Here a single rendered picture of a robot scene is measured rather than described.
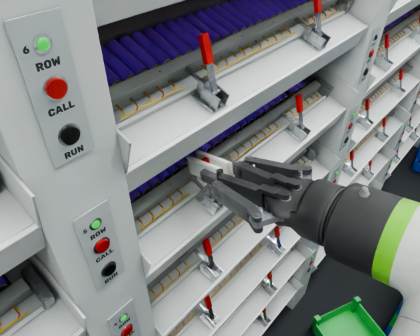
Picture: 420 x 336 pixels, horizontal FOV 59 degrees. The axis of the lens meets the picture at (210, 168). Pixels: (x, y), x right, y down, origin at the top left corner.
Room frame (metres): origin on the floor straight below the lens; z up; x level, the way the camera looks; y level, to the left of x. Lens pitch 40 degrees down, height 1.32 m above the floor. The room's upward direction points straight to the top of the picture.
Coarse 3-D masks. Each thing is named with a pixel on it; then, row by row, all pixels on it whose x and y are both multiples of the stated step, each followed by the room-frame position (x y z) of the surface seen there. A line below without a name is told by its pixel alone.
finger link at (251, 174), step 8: (240, 168) 0.40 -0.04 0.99; (248, 168) 0.40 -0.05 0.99; (256, 168) 0.40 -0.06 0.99; (240, 176) 0.41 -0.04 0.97; (248, 176) 0.39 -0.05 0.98; (256, 176) 0.38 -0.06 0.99; (264, 176) 0.38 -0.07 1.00; (272, 176) 0.37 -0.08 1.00; (280, 176) 0.37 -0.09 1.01; (272, 184) 0.36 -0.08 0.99; (288, 184) 0.35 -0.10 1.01; (296, 184) 0.34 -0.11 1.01
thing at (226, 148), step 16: (304, 96) 0.71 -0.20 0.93; (320, 96) 0.75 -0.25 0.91; (272, 112) 0.64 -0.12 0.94; (256, 128) 0.59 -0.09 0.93; (224, 144) 0.53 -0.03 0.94; (240, 144) 0.55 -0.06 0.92; (256, 144) 0.57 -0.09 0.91; (176, 176) 0.44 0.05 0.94; (160, 192) 0.41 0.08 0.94; (144, 208) 0.38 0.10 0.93
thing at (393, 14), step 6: (396, 0) 0.81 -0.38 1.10; (402, 0) 0.90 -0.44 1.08; (408, 0) 0.91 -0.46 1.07; (414, 0) 0.95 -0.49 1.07; (396, 6) 0.86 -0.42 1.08; (402, 6) 0.88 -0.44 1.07; (408, 6) 0.93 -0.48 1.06; (414, 6) 0.99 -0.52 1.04; (390, 12) 0.83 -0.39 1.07; (396, 12) 0.87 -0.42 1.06; (402, 12) 0.92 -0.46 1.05; (390, 18) 0.85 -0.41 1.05; (396, 18) 0.91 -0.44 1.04
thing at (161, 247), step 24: (312, 96) 0.76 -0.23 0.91; (336, 96) 0.76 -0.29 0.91; (312, 120) 0.68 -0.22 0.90; (336, 120) 0.73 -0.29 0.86; (288, 144) 0.59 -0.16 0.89; (192, 192) 0.44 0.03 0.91; (144, 216) 0.38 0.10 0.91; (192, 216) 0.40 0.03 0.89; (216, 216) 0.41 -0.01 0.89; (144, 240) 0.35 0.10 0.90; (168, 240) 0.35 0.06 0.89; (192, 240) 0.36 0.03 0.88; (144, 264) 0.29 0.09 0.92; (168, 264) 0.33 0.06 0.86
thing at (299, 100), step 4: (296, 96) 0.63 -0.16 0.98; (300, 96) 0.63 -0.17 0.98; (296, 100) 0.63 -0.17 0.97; (300, 100) 0.63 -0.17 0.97; (296, 104) 0.63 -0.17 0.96; (300, 104) 0.63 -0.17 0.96; (300, 108) 0.62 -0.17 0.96; (300, 112) 0.62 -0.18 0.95; (300, 116) 0.62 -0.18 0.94; (300, 120) 0.62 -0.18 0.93; (300, 124) 0.62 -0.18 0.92; (300, 128) 0.62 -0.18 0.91
